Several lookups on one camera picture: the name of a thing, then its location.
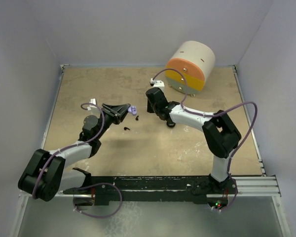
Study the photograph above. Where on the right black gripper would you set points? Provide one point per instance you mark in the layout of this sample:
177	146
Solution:
149	109

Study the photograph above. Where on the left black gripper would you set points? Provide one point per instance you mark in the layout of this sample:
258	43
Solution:
119	111

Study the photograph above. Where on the purple earbud charging case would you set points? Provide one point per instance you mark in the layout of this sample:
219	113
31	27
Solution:
132	110

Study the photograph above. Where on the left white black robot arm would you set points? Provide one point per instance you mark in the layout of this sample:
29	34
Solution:
44	175

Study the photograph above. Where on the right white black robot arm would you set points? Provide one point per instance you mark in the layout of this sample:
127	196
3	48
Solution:
220	132

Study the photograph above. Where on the black earbud charging case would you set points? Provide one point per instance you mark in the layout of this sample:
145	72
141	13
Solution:
170	124

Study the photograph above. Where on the round cream drawer cabinet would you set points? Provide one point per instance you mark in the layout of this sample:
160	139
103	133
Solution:
190	67

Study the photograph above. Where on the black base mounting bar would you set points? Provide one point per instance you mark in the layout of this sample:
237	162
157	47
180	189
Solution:
198	189

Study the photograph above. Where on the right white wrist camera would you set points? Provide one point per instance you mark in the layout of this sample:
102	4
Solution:
157	83

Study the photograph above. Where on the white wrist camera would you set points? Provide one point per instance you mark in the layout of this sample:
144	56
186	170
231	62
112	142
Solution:
157	83
92	106

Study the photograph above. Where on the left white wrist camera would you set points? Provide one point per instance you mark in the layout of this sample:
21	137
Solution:
92	106

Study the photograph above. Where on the aluminium frame rail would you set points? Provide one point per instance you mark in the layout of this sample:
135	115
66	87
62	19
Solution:
256	186

